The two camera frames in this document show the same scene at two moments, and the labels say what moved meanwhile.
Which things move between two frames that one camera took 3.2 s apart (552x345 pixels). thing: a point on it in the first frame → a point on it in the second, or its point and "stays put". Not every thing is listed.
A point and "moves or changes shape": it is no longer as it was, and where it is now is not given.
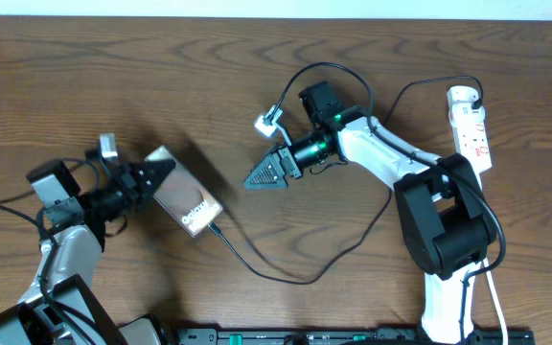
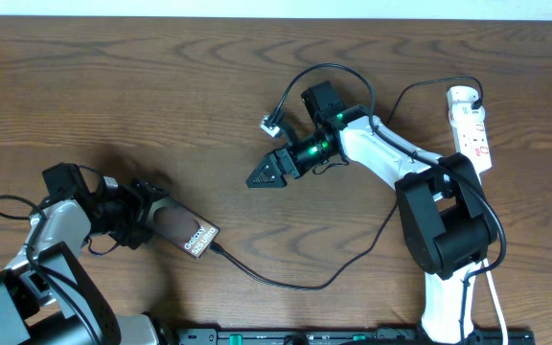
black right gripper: x=280 y=162 stays put
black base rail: x=350 y=336 stays put
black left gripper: x=128 y=183 → x=141 y=205
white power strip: x=472 y=146 stays put
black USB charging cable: x=385 y=207 moves or changes shape
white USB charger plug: x=460 y=100 stays put
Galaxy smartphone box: x=183 y=196 → x=180 y=228
